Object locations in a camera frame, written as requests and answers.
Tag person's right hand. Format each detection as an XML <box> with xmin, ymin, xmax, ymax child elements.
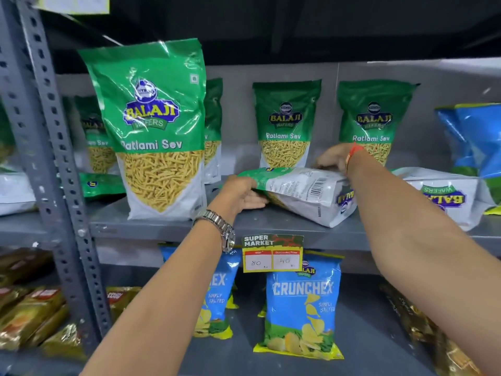
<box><xmin>315</xmin><ymin>143</ymin><xmax>355</xmax><ymax>175</ymax></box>

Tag person's left hand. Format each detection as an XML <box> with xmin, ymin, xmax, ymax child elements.
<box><xmin>211</xmin><ymin>175</ymin><xmax>271</xmax><ymax>224</ymax></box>

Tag green snack pouch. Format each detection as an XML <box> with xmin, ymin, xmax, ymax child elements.
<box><xmin>238</xmin><ymin>167</ymin><xmax>357</xmax><ymax>228</ymax></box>

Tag person's right forearm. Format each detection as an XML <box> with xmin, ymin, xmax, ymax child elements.
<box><xmin>346</xmin><ymin>147</ymin><xmax>501</xmax><ymax>376</ymax></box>

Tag person's left forearm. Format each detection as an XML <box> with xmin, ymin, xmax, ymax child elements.
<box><xmin>80</xmin><ymin>218</ymin><xmax>228</xmax><ymax>376</ymax></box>

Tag orange thread wristband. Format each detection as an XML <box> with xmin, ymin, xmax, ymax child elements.
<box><xmin>345</xmin><ymin>143</ymin><xmax>365</xmax><ymax>173</ymax></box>

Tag silver metal wristwatch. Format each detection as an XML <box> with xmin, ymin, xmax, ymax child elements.
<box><xmin>193</xmin><ymin>209</ymin><xmax>236</xmax><ymax>254</ymax></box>

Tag yellow red price tag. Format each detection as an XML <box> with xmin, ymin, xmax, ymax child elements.
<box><xmin>241</xmin><ymin>233</ymin><xmax>305</xmax><ymax>274</ymax></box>

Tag row of green snack packets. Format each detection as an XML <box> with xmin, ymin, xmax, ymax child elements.
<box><xmin>0</xmin><ymin>38</ymin><xmax>488</xmax><ymax>232</ymax></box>

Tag blue chips packet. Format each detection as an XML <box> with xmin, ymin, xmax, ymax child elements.
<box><xmin>253</xmin><ymin>250</ymin><xmax>345</xmax><ymax>361</ymax></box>
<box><xmin>160</xmin><ymin>244</ymin><xmax>243</xmax><ymax>340</ymax></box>
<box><xmin>435</xmin><ymin>106</ymin><xmax>479</xmax><ymax>177</ymax></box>
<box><xmin>455</xmin><ymin>103</ymin><xmax>501</xmax><ymax>216</ymax></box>

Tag grey slotted steel upright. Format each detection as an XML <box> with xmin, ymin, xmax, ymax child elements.
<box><xmin>0</xmin><ymin>0</ymin><xmax>113</xmax><ymax>351</ymax></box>

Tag pile of golden packets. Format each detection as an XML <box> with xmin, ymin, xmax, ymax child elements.
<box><xmin>379</xmin><ymin>281</ymin><xmax>484</xmax><ymax>376</ymax></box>
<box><xmin>0</xmin><ymin>246</ymin><xmax>142</xmax><ymax>363</ymax></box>

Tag pale yellow paper label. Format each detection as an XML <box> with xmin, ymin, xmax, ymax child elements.
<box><xmin>37</xmin><ymin>0</ymin><xmax>110</xmax><ymax>15</ymax></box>

